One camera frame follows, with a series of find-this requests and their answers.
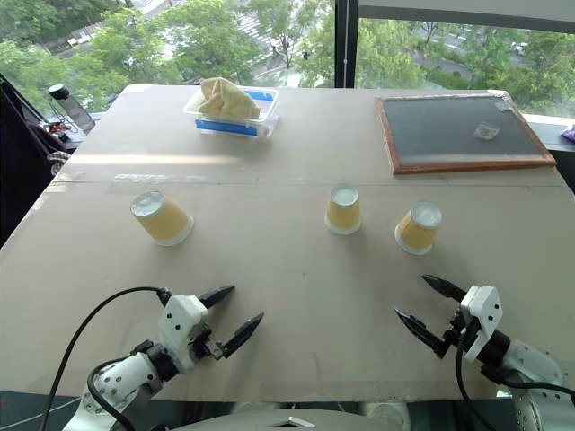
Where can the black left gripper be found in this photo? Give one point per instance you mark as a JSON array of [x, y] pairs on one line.
[[204, 343]]

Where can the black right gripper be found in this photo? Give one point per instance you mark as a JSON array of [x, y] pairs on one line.
[[460, 334]]

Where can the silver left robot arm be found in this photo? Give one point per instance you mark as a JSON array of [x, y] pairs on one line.
[[119, 381]]

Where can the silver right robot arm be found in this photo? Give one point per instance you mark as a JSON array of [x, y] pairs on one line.
[[532, 363]]

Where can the yellow paper cup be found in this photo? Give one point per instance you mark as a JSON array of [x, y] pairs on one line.
[[418, 231], [164, 222], [343, 211]]

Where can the wooden framed chalkboard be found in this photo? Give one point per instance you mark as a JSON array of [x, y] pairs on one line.
[[458, 130]]

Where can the small clear plastic piece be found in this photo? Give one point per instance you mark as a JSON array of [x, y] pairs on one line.
[[486, 132]]

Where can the clear plastic box blue tape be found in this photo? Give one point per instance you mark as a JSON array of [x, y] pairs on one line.
[[265, 110]]

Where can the crumpled yellow cloth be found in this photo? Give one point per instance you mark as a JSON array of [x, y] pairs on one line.
[[227, 101]]

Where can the purple object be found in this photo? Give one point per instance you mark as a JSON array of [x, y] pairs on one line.
[[569, 134]]

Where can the patterned fabric piece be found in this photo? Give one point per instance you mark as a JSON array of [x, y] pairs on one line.
[[59, 162]]

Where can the small red object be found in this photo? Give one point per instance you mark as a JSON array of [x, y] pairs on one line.
[[56, 128]]

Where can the black hanging garment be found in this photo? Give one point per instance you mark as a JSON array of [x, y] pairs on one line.
[[22, 161]]

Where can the dark water bottle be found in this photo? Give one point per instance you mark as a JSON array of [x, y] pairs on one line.
[[72, 108]]

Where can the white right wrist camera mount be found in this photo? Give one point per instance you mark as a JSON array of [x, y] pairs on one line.
[[483, 310]]

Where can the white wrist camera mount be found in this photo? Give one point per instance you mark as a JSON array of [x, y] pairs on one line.
[[179, 316], [483, 310]]

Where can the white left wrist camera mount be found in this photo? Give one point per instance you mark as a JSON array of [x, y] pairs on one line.
[[179, 316]]

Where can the dark window frame post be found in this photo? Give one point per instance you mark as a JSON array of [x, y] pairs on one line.
[[347, 40]]

